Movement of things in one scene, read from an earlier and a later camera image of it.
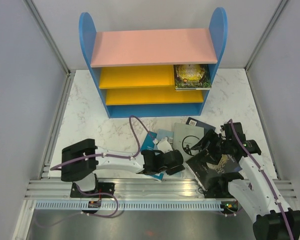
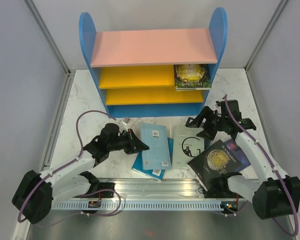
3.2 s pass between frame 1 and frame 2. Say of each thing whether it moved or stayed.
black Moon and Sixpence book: stayed
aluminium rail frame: stayed
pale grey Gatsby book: stayed
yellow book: stayed
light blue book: moved
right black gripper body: moved
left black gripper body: moved
